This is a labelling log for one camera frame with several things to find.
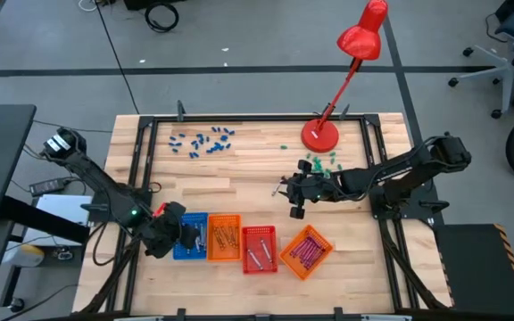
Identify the red desk lamp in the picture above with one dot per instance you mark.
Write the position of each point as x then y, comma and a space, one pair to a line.
359, 40

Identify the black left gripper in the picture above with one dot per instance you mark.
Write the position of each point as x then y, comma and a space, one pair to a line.
168, 232

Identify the blue plastic basket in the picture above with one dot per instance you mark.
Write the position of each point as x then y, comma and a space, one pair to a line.
194, 218

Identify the black power adapter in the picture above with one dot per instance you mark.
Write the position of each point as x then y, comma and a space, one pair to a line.
49, 186

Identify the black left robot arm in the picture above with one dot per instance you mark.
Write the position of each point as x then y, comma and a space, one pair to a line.
92, 174

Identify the black floor box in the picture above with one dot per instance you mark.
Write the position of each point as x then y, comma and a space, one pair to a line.
150, 3

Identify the orange crayon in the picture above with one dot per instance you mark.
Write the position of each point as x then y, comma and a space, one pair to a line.
234, 235
224, 235
229, 234
221, 242
218, 237

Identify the red plastic basket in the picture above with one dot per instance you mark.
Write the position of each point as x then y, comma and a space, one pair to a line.
259, 236

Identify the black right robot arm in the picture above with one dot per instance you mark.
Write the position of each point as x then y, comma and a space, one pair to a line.
391, 171

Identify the white office chair blue seat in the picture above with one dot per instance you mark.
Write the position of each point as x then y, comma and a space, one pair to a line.
504, 71

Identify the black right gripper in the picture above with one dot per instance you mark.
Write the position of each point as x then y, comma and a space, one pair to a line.
319, 186

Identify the white yellow bundle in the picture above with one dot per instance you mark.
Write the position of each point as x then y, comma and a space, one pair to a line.
25, 256

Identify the black aluminium table frame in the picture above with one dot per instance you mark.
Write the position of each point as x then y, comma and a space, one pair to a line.
239, 119

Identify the orange plastic basket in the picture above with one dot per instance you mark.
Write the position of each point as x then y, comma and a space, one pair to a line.
212, 255
290, 263

